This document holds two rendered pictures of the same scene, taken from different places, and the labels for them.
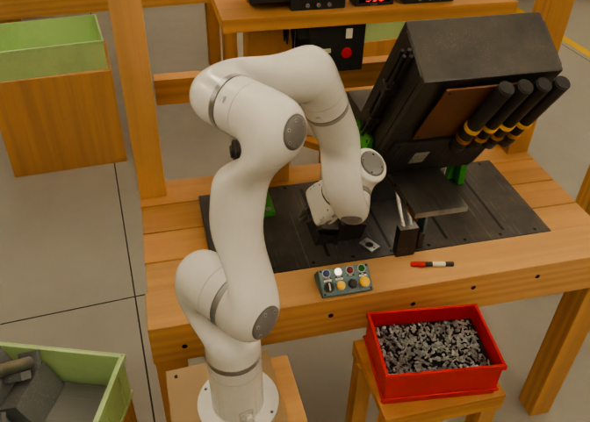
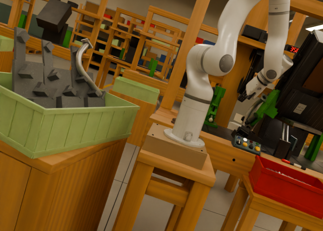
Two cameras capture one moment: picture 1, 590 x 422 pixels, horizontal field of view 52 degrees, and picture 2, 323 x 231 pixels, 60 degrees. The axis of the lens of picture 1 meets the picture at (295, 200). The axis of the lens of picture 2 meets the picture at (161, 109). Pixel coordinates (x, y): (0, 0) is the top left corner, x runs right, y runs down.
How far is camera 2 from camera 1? 103 cm
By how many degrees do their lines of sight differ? 32
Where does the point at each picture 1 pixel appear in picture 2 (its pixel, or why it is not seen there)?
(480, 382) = (316, 203)
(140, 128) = (176, 73)
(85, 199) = not seen: hidden behind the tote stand
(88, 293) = not seen: hidden behind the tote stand
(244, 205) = (240, 5)
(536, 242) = not seen: outside the picture
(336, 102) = (286, 2)
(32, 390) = (95, 101)
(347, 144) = (282, 31)
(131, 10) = (197, 23)
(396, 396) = (263, 188)
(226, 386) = (188, 107)
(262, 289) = (231, 47)
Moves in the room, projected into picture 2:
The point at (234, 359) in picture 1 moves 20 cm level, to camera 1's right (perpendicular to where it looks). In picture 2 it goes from (200, 89) to (248, 106)
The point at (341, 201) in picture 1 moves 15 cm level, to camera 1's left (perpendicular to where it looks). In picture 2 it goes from (270, 57) to (239, 47)
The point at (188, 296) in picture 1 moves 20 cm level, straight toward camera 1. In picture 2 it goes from (194, 51) to (194, 48)
